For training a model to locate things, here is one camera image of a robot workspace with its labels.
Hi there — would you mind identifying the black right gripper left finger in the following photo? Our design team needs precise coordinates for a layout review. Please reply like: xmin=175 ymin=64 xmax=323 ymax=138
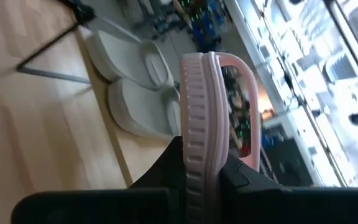
xmin=11 ymin=136 xmax=188 ymax=224

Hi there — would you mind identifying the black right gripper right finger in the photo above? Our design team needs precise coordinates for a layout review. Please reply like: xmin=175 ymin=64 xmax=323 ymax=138
xmin=218 ymin=153 xmax=358 ymax=224

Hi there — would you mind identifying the grey slide sandal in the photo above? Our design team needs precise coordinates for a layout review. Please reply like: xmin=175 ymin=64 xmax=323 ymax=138
xmin=85 ymin=29 xmax=175 ymax=91
xmin=107 ymin=77 xmax=182 ymax=141

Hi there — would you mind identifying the pink slide sandal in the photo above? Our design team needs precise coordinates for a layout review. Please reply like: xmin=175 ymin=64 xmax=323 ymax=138
xmin=178 ymin=51 xmax=262 ymax=224

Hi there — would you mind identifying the wooden shelf black metal frame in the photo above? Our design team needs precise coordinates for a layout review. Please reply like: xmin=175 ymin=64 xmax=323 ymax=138
xmin=16 ymin=2 xmax=183 ymax=188

